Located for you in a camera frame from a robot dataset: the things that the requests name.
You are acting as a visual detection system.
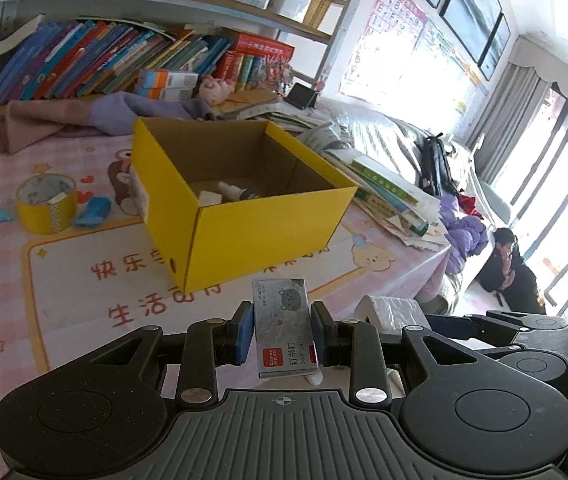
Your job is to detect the set of small upright books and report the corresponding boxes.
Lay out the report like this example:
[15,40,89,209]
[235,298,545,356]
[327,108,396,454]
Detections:
[216,50,269,92]

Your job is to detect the grey curtain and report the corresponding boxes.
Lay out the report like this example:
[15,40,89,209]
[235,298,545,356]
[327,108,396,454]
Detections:
[464,35,568,211]

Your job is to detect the thick red dictionary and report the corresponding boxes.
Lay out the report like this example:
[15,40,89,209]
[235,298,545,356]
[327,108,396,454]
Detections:
[229,30,296,61]

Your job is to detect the white spray bottle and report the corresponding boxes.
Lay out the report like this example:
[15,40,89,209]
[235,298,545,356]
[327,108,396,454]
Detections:
[216,181,265,202]

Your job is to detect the black framed window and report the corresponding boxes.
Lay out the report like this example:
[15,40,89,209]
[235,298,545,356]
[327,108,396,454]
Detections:
[394,0,512,81]

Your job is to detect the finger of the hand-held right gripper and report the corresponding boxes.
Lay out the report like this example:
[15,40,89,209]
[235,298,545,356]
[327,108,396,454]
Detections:
[421,309,568,348]

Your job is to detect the grey staples box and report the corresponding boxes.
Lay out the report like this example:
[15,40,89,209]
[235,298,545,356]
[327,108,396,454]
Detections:
[251,276,321,381]

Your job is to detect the white tissue packet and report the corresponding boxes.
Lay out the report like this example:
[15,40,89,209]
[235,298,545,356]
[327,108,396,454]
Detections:
[353,295,427,333]

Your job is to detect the row of colourful books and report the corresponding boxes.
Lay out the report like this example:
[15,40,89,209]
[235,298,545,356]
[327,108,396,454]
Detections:
[0,19,235,103]

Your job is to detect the red cloth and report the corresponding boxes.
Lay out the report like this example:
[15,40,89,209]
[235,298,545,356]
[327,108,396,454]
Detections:
[458,194,484,218]

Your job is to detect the pile of papers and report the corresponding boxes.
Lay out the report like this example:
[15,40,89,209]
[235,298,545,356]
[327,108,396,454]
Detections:
[224,102,452,251]

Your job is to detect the pink cloth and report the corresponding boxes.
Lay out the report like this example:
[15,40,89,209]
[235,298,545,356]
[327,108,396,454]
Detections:
[0,97,137,156]

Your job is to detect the green white workbook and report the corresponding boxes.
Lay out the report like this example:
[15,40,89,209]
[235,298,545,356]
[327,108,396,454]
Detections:
[351,155,422,206]

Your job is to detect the brown cardboard sheet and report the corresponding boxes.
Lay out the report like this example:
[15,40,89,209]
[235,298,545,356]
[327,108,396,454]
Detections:
[221,89,279,108]

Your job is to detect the colourful paper ornaments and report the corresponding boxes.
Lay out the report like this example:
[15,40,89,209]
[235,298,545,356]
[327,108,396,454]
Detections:
[259,55,295,93]

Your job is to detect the purple cloth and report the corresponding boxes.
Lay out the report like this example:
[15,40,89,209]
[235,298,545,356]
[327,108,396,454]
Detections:
[86,91,219,137]

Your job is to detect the pink pig plush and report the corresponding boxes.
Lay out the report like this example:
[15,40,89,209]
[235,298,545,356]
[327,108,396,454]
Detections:
[198,74,235,107]

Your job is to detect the white storage box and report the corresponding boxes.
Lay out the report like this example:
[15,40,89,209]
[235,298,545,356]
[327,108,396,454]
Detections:
[266,0,315,23]

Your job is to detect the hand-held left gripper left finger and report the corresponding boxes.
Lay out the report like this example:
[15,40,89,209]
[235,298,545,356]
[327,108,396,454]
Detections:
[81,301,255,406]

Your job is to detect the purple clothes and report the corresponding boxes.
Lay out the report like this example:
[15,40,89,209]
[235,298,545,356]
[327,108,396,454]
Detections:
[436,192,489,276]

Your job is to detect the white shelf unit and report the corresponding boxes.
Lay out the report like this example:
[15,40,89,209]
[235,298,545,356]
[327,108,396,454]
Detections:
[0,0,369,101]

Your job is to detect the yellow tape roll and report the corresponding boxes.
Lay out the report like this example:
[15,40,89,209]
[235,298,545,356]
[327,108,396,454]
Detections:
[15,174,79,235]

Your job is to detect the black backpack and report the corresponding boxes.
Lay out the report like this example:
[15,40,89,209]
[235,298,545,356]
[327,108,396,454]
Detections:
[416,132,462,198]

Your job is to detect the alphabet wall poster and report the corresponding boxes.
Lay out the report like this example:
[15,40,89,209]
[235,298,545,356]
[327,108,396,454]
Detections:
[339,0,484,116]

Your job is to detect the black phone stand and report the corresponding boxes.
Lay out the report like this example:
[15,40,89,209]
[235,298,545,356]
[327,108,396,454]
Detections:
[286,81,321,111]

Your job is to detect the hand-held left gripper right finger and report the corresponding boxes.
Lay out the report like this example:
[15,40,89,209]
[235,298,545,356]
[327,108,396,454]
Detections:
[310,301,484,405]

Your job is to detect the yellow cardboard box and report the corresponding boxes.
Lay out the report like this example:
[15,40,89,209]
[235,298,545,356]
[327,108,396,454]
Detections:
[130,116,359,287]

